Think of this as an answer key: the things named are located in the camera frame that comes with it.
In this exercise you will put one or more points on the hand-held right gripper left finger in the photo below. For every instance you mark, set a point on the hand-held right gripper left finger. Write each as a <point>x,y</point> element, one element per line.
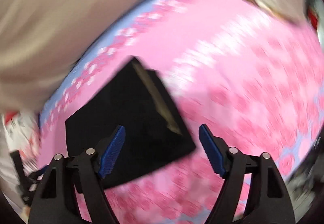
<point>111,153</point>

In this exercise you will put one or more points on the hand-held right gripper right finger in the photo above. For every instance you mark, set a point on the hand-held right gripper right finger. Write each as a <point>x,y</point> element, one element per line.
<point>211,150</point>

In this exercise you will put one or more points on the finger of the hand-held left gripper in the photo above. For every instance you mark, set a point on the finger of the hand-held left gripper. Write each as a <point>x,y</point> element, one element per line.
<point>38,173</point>
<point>19,165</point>

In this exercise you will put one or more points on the black pants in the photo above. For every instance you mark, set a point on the black pants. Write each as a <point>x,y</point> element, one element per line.
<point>126,117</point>

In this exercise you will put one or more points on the white cartoon face pillow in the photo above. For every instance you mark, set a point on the white cartoon face pillow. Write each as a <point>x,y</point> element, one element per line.
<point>17,130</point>

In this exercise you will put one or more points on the pink floral bed sheet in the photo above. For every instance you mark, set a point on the pink floral bed sheet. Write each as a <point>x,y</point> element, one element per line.
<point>227,74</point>

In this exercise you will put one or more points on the beige cloth backdrop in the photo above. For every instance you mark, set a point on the beige cloth backdrop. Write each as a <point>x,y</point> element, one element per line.
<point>63,24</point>

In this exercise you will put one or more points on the red cloth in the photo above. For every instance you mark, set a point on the red cloth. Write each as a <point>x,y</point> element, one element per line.
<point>312,17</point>

